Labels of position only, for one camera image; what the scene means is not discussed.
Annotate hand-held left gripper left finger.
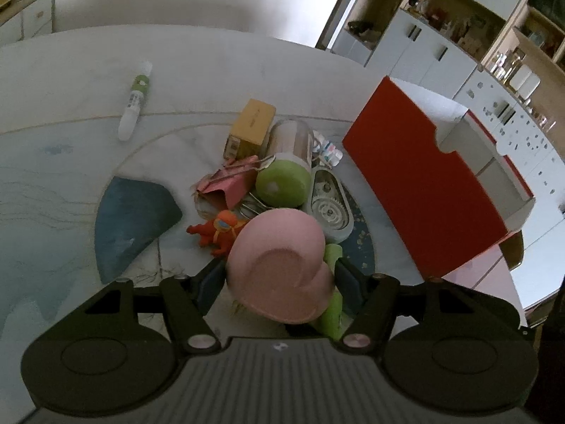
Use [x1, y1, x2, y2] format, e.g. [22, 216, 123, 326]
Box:
[84, 260, 227, 356]

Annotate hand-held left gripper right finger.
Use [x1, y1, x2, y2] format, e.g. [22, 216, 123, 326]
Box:
[334, 260, 521, 356]

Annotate light green plastic toy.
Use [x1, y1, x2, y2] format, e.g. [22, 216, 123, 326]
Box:
[309, 245, 346, 342]

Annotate orange toy figure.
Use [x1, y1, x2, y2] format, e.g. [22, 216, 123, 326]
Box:
[186, 210, 249, 258]

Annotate pink heart-shaped box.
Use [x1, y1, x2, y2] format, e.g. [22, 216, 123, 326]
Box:
[227, 212, 339, 324]

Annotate red cardboard box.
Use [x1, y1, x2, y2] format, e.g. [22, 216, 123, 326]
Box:
[342, 76, 537, 277]

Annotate clear jar with green lid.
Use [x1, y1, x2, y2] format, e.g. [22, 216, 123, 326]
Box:
[255, 119, 315, 207]

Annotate dark speckled round mat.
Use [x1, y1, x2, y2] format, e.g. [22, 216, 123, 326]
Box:
[338, 183, 377, 277]

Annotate blue fan-shaped pad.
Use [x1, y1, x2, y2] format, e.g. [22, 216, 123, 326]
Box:
[95, 176, 183, 284]

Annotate small yellow box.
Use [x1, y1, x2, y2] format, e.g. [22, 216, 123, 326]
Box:
[224, 98, 277, 160]

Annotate brown wooden chair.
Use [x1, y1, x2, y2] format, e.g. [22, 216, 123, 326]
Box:
[500, 229, 527, 271]

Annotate white and wood sideboard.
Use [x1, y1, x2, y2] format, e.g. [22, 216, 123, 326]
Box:
[0, 0, 57, 47]

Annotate white wall cabinet unit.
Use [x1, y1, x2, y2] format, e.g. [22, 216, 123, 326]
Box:
[327, 0, 565, 215]

